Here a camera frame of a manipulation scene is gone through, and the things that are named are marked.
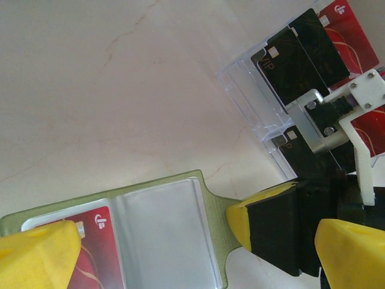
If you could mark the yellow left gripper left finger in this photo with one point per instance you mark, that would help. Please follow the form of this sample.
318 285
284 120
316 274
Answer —
36 259

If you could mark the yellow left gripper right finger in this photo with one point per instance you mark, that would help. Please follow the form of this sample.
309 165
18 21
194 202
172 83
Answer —
355 259

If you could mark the black credit card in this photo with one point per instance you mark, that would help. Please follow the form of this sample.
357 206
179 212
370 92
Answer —
303 162
322 48
285 78

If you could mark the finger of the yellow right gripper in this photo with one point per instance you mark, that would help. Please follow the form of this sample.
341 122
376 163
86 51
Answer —
270 228
314 216

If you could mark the red packets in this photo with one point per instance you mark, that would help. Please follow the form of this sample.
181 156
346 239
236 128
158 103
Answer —
249 99

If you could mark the olive green card holder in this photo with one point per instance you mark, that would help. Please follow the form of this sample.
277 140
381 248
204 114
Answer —
168 228

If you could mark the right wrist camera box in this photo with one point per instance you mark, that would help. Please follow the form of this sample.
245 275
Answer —
312 141

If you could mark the red credit card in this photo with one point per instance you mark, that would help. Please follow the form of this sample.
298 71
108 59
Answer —
96 250
371 132
352 33

